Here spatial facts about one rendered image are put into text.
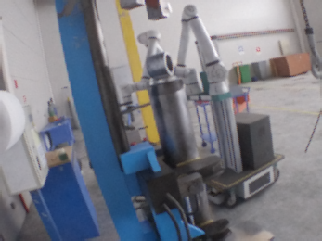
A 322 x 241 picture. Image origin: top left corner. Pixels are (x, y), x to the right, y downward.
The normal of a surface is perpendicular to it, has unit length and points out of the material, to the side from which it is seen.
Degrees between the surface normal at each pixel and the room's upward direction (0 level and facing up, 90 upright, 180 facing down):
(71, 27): 90
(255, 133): 90
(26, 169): 90
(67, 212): 90
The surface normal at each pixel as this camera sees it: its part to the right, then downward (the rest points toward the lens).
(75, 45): 0.29, 0.11
